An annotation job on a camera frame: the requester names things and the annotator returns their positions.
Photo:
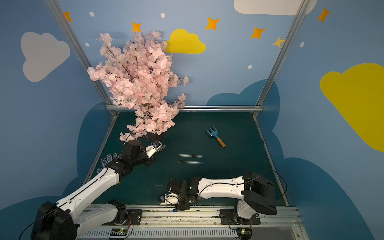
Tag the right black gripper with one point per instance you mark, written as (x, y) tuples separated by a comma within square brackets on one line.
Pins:
[(173, 186)]

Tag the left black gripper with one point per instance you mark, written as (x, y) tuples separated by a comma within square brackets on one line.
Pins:
[(148, 161)]

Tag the clear test tube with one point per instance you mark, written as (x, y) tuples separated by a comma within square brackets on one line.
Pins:
[(189, 156), (189, 162), (161, 148)]

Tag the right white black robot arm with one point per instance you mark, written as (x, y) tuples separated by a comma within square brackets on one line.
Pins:
[(255, 193)]

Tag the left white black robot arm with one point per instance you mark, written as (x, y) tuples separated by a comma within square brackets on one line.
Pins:
[(66, 219)]

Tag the small circuit board left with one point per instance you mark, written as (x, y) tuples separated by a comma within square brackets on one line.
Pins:
[(119, 233)]

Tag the small circuit board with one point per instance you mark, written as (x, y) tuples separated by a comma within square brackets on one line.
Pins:
[(119, 233), (244, 233)]

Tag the small circuit board right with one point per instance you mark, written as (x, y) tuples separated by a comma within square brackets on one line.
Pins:
[(244, 233)]

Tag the pink artificial cherry blossom tree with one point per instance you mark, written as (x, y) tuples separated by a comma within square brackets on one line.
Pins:
[(139, 77)]

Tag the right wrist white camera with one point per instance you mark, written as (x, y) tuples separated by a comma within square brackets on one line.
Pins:
[(169, 199)]

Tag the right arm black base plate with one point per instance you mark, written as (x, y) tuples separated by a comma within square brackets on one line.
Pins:
[(231, 217)]

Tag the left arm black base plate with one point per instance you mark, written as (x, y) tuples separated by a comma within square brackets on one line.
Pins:
[(130, 217)]

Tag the blue garden fork wooden handle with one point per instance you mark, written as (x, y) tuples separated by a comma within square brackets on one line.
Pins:
[(213, 132)]

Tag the aluminium frame rail back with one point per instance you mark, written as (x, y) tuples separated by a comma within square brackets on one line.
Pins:
[(199, 109)]

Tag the aluminium front rail bed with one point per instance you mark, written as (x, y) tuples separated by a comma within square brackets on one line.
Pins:
[(203, 222)]

